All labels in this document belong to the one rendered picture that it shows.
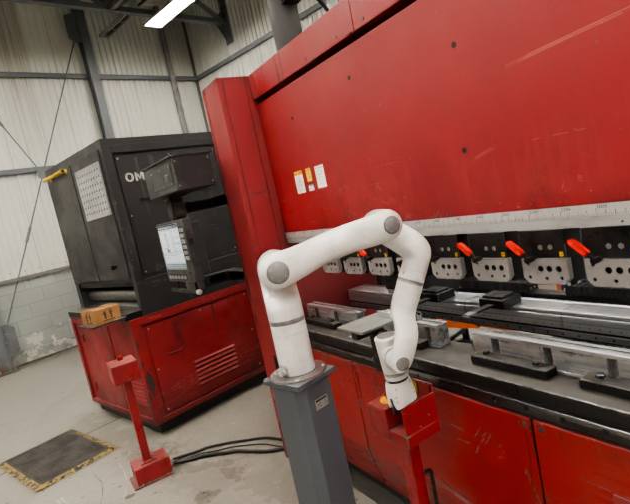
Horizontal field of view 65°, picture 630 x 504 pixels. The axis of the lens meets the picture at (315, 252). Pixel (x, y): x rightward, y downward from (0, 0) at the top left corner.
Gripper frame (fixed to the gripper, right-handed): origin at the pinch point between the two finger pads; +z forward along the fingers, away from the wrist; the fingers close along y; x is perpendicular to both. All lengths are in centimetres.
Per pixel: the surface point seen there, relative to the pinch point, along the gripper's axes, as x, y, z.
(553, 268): 46, -31, -45
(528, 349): 31.4, -31.2, -17.2
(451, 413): 2.8, -17.6, 7.2
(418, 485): -2.3, 1.9, 27.6
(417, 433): 4.9, 1.6, 4.0
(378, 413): -8.6, 6.0, -2.1
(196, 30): -786, -338, -411
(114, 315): -251, 46, -32
